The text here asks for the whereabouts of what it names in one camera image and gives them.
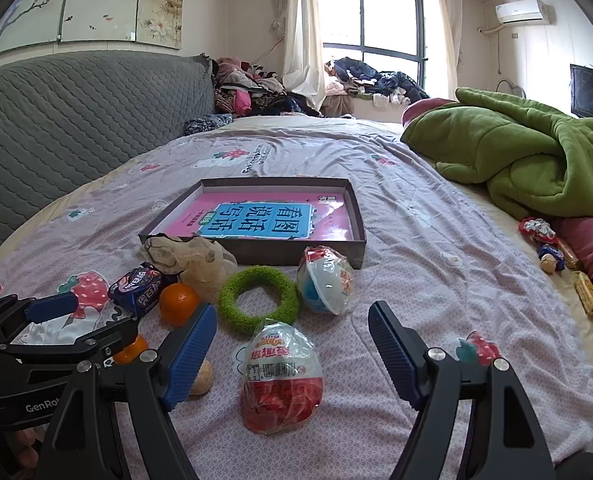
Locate grey quilted headboard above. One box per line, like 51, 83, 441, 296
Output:
0, 50, 216, 271

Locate yellow snack packet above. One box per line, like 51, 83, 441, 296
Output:
574, 270, 593, 318

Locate blue white egg toy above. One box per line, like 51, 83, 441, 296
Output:
296, 245, 356, 315

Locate pink and blue book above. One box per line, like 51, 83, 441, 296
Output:
154, 185, 355, 242

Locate dark clothes on windowsill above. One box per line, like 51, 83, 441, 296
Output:
325, 56, 430, 108

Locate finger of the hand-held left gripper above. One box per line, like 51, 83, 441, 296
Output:
0, 292, 80, 356
0, 317, 140, 363

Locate person's left hand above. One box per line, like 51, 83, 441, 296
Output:
14, 427, 44, 476

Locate green terry ring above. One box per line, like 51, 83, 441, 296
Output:
218, 266, 300, 336

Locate grey cardboard box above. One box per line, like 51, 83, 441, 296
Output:
139, 177, 367, 271

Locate pink blanket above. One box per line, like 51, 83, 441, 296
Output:
551, 215, 593, 286

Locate floral wall painting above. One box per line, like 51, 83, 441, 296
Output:
0, 0, 184, 61

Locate dark framed window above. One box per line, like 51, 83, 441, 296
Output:
317, 0, 427, 98

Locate red white candy packet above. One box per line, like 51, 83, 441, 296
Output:
517, 217, 557, 246

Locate beige scrunchie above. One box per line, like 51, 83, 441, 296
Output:
144, 235, 238, 303

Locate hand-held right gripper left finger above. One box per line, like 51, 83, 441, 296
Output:
35, 303, 218, 480

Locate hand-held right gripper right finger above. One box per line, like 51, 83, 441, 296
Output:
367, 301, 557, 480

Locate orange mandarin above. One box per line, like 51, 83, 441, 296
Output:
159, 283, 200, 328
112, 334, 150, 366

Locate brown cloth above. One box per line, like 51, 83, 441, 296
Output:
321, 92, 357, 118

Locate pink strawberry print bedsheet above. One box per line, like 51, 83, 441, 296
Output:
0, 115, 593, 480

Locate brown walnut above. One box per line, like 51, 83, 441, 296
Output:
189, 359, 214, 396

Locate blue cookie packet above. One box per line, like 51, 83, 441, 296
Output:
107, 265, 166, 317

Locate orange snack packet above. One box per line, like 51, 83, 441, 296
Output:
557, 239, 582, 271

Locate dark floral cloth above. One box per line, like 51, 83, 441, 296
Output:
183, 114, 234, 136

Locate green fleece blanket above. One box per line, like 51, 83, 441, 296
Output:
401, 86, 593, 220

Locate cream curtain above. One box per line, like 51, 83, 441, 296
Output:
281, 0, 327, 106
431, 0, 465, 101

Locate pile of clothes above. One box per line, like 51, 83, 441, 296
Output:
211, 55, 322, 118

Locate white air conditioner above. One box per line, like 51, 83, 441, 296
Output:
494, 0, 552, 26

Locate pink pillow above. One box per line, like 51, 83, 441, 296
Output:
401, 97, 458, 126

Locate red white egg toy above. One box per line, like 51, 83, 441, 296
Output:
240, 321, 325, 435

